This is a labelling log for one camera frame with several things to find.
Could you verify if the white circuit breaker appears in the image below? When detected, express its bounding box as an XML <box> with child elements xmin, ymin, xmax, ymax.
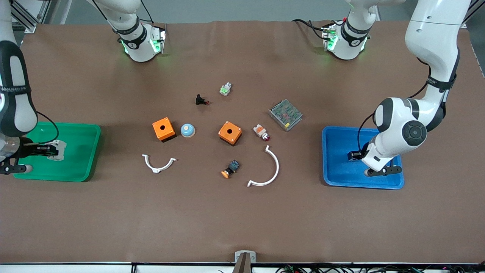
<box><xmin>46</xmin><ymin>140</ymin><xmax>67</xmax><ymax>162</ymax></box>

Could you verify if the blue plastic tray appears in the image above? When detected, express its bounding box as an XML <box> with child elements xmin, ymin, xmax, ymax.
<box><xmin>322</xmin><ymin>126</ymin><xmax>404</xmax><ymax>190</ymax></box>

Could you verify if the green plastic tray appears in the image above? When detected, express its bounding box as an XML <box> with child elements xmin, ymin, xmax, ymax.
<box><xmin>13</xmin><ymin>122</ymin><xmax>101</xmax><ymax>182</ymax></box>

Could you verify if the large white curved clamp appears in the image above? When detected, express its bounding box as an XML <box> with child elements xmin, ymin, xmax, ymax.
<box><xmin>247</xmin><ymin>145</ymin><xmax>280</xmax><ymax>188</ymax></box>

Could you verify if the metal mesh power supply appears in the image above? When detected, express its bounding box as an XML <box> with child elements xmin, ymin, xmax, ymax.
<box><xmin>268</xmin><ymin>99</ymin><xmax>303</xmax><ymax>132</ymax></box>

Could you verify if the small white curved clamp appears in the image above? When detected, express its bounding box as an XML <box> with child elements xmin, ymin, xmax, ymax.
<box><xmin>142</xmin><ymin>154</ymin><xmax>177</xmax><ymax>174</ymax></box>

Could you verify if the orange box with hole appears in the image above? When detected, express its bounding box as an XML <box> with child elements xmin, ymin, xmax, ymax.
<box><xmin>218</xmin><ymin>121</ymin><xmax>243</xmax><ymax>146</ymax></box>
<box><xmin>152</xmin><ymin>117</ymin><xmax>177</xmax><ymax>143</ymax></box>

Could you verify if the orange pushbutton black body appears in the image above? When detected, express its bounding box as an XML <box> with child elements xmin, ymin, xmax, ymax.
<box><xmin>221</xmin><ymin>160</ymin><xmax>240</xmax><ymax>179</ymax></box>

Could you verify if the red button orange-white switch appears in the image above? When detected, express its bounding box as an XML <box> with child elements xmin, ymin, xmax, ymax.
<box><xmin>253</xmin><ymin>124</ymin><xmax>271</xmax><ymax>142</ymax></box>

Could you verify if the black cable bundle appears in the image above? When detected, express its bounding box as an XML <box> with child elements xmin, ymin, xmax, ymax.
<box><xmin>275</xmin><ymin>264</ymin><xmax>485</xmax><ymax>273</ymax></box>

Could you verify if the white table edge rail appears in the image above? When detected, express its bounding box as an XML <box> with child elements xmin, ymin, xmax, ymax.
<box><xmin>0</xmin><ymin>263</ymin><xmax>485</xmax><ymax>273</ymax></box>

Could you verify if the aluminium frame profile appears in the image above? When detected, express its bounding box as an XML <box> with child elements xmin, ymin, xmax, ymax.
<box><xmin>11</xmin><ymin>0</ymin><xmax>72</xmax><ymax>34</ymax></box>

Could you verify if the grey metal bracket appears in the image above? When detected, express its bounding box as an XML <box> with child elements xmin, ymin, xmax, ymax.
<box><xmin>235</xmin><ymin>251</ymin><xmax>257</xmax><ymax>264</ymax></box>

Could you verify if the black left arm base cable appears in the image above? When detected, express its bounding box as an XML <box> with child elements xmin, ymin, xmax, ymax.
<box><xmin>292</xmin><ymin>18</ymin><xmax>341</xmax><ymax>40</ymax></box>

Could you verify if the dark brown post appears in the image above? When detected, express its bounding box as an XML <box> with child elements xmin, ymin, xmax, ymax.
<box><xmin>232</xmin><ymin>253</ymin><xmax>252</xmax><ymax>273</ymax></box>

